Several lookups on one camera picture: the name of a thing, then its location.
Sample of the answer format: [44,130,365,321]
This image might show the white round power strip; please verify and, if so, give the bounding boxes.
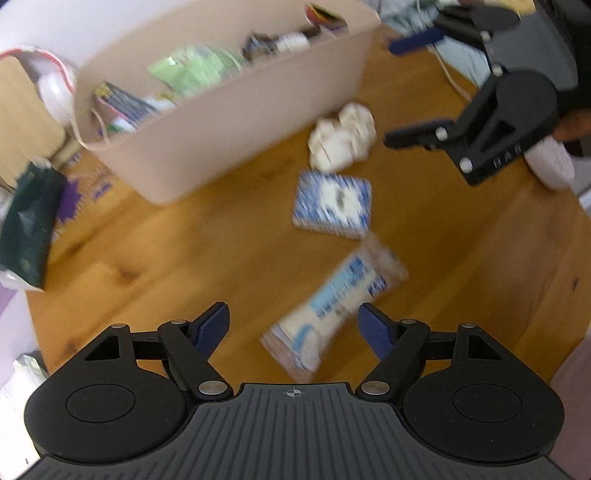
[524,136,575,190]

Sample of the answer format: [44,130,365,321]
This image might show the person's right hand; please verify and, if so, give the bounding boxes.
[553,108,591,156]

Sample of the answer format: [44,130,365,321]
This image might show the pink white headphones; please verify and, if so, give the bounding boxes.
[0,45,78,132]

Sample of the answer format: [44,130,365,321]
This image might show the long white blue packet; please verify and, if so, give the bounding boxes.
[261,233,409,383]

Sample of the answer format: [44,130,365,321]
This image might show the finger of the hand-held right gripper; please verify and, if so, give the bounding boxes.
[388,4,523,78]
[383,117,462,151]

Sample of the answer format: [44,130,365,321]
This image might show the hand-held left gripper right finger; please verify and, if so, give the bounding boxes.
[355,302,504,398]

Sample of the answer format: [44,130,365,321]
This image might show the white cloth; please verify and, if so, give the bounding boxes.
[308,102,376,171]

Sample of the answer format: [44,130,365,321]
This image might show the white power cable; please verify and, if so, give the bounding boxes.
[434,44,476,100]

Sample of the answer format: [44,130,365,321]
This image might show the dark green tissue packet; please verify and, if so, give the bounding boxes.
[0,159,68,292]

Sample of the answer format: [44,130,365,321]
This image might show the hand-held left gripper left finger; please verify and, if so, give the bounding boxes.
[83,301,234,401]

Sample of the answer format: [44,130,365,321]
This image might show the blue white tissue pack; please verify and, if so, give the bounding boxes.
[292,169,373,240]

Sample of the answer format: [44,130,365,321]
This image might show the light wooden board stand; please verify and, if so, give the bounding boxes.
[0,60,66,185]

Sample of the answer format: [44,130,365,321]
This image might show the wooden desktop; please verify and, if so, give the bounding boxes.
[25,23,591,384]

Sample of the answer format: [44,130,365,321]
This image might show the beige plastic storage basket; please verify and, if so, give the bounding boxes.
[71,0,382,206]

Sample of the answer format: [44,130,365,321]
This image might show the white pillow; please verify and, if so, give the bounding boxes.
[0,353,49,467]

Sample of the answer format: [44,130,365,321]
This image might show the grey blue clothing bundle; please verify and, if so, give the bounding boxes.
[379,0,490,88]

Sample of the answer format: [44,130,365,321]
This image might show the large green snack bag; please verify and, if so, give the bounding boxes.
[148,44,247,97]

